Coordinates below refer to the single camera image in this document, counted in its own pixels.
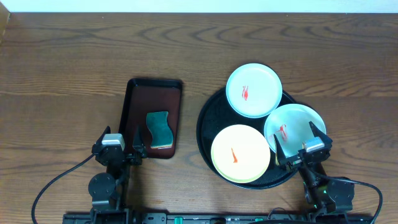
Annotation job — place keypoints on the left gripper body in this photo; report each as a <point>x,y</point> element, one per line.
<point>123,157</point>

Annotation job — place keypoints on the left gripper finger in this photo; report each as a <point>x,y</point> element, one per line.
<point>138,144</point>
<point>106,131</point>

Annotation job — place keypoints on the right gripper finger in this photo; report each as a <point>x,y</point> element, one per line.
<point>318,133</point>
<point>280,158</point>

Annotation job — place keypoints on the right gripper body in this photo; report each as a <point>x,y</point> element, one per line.
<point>294,162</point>

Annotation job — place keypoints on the green sponge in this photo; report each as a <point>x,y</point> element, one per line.
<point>162,135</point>

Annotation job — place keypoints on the pale green plate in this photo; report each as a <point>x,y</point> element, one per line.
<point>290,123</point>
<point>254,90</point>

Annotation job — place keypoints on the yellow plate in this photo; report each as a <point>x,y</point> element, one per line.
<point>240,153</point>

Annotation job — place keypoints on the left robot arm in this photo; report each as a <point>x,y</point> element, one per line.
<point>108,189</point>

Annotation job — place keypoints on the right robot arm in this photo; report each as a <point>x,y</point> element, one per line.
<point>327,195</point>

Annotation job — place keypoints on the black rectangular tray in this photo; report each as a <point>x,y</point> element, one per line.
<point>144,95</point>

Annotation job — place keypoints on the black round tray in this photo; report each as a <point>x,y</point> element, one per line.
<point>216,115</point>

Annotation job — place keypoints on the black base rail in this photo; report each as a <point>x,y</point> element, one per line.
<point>199,218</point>

